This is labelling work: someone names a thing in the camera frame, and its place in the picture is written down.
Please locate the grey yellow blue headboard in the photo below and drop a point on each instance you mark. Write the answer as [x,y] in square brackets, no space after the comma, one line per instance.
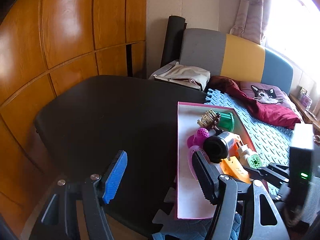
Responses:
[245,57]

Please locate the gold brown hair claw clip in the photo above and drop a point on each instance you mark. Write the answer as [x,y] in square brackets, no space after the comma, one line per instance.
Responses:
[206,118]

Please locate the magenta perforated ball toy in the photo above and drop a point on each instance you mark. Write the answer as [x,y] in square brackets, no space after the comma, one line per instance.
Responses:
[202,133]

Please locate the pink cardboard tray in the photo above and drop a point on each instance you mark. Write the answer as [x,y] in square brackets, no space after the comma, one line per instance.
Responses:
[187,195]

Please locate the orange white toy gun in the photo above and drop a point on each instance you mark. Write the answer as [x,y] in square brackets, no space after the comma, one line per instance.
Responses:
[232,167]

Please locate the green plastic cup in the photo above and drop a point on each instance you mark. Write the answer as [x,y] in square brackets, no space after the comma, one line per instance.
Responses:
[226,121]

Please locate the rolled black mat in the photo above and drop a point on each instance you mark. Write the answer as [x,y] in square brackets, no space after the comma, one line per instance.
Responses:
[173,40]

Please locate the maroon blanket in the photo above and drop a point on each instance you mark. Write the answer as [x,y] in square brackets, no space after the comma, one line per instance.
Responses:
[272,115]

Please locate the blue foam puzzle mat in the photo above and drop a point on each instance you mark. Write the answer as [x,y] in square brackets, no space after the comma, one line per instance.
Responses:
[265,135]

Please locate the grey foam puzzle tile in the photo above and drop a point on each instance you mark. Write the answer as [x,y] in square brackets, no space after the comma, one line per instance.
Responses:
[162,217]

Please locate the beige canvas bag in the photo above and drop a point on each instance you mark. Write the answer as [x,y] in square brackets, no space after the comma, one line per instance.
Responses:
[185,73]

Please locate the black silver cylinder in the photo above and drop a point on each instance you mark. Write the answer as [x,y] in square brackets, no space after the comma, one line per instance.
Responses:
[215,147]

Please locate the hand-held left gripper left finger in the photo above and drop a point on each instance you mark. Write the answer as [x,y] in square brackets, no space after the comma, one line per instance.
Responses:
[115,177]

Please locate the purple cat pillow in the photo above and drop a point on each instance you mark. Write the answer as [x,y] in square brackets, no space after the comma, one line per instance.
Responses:
[265,93]

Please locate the wooden window ledge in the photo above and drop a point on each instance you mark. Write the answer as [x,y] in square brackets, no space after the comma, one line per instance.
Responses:
[303,112]

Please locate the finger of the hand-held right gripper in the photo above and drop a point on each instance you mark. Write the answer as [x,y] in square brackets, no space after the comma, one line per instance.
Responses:
[277,167]
[257,173]

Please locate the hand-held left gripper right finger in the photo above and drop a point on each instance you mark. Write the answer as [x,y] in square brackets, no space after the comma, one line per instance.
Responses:
[205,177]

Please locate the white green plastic toy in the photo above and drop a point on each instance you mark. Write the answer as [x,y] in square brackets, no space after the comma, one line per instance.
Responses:
[254,161]

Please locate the pale patterned curtain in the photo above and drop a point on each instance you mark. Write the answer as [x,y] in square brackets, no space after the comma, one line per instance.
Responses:
[250,12]

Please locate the black table top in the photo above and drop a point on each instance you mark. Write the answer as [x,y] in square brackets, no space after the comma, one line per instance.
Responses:
[112,120]

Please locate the purple box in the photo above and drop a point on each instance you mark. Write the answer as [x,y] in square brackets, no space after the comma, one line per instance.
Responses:
[305,98]

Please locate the wooden wardrobe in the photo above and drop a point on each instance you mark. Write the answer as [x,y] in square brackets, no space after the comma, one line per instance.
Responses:
[62,30]

